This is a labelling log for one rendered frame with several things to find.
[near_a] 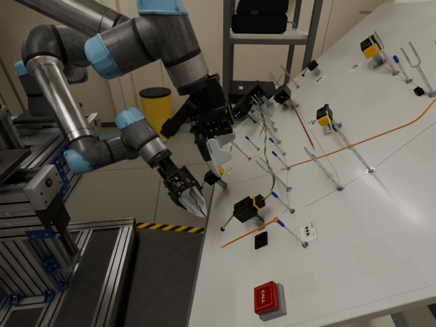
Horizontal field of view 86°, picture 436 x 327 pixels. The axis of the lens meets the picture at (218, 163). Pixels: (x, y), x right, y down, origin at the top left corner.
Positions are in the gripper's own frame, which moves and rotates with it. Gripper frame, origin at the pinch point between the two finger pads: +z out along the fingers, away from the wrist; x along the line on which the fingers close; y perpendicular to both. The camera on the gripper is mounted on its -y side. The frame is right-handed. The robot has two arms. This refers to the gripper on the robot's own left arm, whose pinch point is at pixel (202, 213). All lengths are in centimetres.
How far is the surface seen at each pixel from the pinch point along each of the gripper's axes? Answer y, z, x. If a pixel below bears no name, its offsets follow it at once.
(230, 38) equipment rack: -44, -57, 74
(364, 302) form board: 35.5, 21.7, 8.2
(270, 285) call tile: 22.2, 16.7, 0.0
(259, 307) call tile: 22.5, 17.9, -4.4
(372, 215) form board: 30.6, 16.7, 22.4
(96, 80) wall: -278, -203, 22
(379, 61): 11, -2, 74
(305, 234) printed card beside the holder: 19.5, 16.1, 13.7
